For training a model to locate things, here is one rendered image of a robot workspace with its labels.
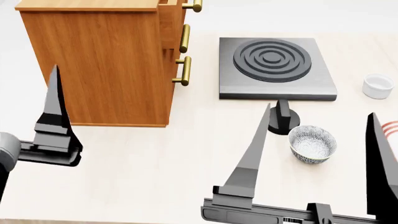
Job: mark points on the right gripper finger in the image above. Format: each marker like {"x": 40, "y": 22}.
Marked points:
{"x": 382, "y": 177}
{"x": 245, "y": 177}

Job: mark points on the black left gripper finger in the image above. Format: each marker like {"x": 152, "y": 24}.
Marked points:
{"x": 54, "y": 121}

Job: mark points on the white plate red stripes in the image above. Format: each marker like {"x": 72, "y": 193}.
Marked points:
{"x": 392, "y": 137}

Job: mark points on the patterned black white bowl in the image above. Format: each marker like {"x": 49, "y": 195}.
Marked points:
{"x": 312, "y": 144}

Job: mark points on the wooden cabinet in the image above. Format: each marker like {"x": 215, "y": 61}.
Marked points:
{"x": 109, "y": 65}

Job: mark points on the black stove knob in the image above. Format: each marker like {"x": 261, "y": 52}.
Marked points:
{"x": 283, "y": 116}

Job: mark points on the white ramekin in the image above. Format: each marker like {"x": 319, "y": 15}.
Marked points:
{"x": 377, "y": 86}

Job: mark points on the black flat stove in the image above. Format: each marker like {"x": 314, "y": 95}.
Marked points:
{"x": 273, "y": 70}

